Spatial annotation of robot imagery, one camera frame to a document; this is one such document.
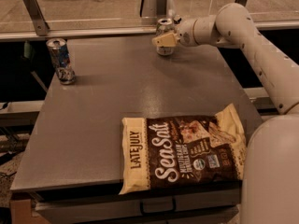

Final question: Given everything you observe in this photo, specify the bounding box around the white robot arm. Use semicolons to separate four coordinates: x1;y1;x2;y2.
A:
152;3;299;224

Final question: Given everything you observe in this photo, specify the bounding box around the brown sea salt chip bag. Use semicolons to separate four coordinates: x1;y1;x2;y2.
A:
120;105;246;194

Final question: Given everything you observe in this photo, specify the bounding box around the crushed 7up can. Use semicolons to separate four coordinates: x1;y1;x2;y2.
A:
156;18;175;56

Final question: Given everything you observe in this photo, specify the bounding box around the grey drawer with handle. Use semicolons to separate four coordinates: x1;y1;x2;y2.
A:
36;181;242;224

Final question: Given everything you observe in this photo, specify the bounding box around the metal rail bar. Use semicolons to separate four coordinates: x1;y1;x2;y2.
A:
0;21;299;42

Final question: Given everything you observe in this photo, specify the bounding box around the middle metal rail bracket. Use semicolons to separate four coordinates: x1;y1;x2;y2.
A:
156;0;167;16

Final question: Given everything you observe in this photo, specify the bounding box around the crushed blue soda can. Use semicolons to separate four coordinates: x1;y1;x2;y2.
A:
47;38;76;85

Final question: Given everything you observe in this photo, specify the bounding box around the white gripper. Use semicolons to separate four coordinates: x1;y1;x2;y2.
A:
152;15;196;48

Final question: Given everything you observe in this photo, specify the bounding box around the left metal rail bracket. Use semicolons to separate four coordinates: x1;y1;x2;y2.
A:
22;0;50;36

